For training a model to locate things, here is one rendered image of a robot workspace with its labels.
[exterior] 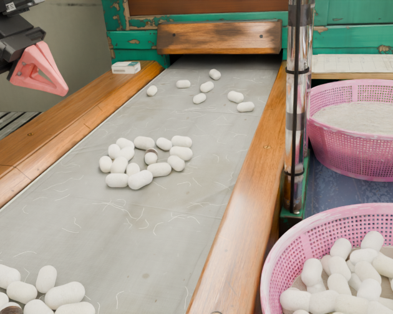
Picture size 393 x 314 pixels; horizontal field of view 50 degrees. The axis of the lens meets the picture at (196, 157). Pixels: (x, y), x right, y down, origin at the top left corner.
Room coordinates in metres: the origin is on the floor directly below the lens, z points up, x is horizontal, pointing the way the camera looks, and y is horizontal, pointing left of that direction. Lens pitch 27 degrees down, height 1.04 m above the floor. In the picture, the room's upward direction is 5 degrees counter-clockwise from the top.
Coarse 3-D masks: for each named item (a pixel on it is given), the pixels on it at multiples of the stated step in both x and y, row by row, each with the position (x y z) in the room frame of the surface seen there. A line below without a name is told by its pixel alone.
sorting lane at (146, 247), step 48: (144, 96) 0.89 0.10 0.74; (192, 96) 0.87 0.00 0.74; (96, 144) 0.66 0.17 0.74; (192, 144) 0.63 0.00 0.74; (240, 144) 0.61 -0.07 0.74; (48, 192) 0.51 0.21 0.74; (96, 192) 0.50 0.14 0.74; (144, 192) 0.49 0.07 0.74; (192, 192) 0.48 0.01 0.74; (0, 240) 0.41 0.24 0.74; (48, 240) 0.40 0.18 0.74; (96, 240) 0.39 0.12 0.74; (144, 240) 0.39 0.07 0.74; (192, 240) 0.38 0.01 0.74; (0, 288) 0.33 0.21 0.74; (96, 288) 0.32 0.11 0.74; (144, 288) 0.31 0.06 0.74; (192, 288) 0.31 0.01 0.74
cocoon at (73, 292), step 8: (56, 288) 0.30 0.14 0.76; (64, 288) 0.30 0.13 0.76; (72, 288) 0.30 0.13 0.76; (80, 288) 0.30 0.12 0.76; (48, 296) 0.29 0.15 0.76; (56, 296) 0.29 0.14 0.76; (64, 296) 0.29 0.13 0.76; (72, 296) 0.29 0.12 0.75; (80, 296) 0.30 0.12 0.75; (48, 304) 0.29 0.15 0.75; (56, 304) 0.29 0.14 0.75; (64, 304) 0.29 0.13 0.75
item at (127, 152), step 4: (124, 148) 0.59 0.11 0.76; (128, 148) 0.59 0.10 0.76; (132, 148) 0.60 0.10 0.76; (120, 152) 0.58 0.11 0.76; (124, 152) 0.58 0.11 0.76; (128, 152) 0.58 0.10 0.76; (132, 152) 0.59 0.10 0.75; (116, 156) 0.57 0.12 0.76; (124, 156) 0.57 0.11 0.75; (128, 156) 0.58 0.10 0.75; (132, 156) 0.59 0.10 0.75; (128, 160) 0.58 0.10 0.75
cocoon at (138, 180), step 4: (140, 172) 0.51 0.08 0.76; (144, 172) 0.51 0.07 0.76; (148, 172) 0.51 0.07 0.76; (132, 176) 0.50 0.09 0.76; (136, 176) 0.50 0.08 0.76; (140, 176) 0.50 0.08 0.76; (144, 176) 0.50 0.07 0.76; (148, 176) 0.51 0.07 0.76; (152, 176) 0.51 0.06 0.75; (128, 180) 0.50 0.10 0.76; (132, 180) 0.49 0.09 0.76; (136, 180) 0.49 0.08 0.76; (140, 180) 0.50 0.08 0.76; (144, 180) 0.50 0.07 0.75; (148, 180) 0.50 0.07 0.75; (132, 184) 0.49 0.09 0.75; (136, 184) 0.49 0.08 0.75; (140, 184) 0.50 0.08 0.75; (144, 184) 0.50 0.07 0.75; (132, 188) 0.49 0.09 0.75; (136, 188) 0.49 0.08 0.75
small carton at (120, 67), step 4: (116, 64) 1.01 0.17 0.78; (120, 64) 1.01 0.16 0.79; (124, 64) 1.01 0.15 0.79; (128, 64) 1.00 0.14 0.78; (132, 64) 1.00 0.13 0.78; (136, 64) 1.00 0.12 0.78; (112, 68) 1.01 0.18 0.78; (116, 68) 1.00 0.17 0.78; (120, 68) 1.00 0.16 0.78; (124, 68) 1.00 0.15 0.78; (128, 68) 0.99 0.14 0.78; (132, 68) 0.99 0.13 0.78; (136, 68) 1.00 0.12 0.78; (112, 72) 1.01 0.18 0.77; (116, 72) 1.00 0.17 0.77; (120, 72) 1.00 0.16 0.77; (124, 72) 1.00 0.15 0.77; (128, 72) 0.99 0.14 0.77; (132, 72) 0.99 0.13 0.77; (136, 72) 0.99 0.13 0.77
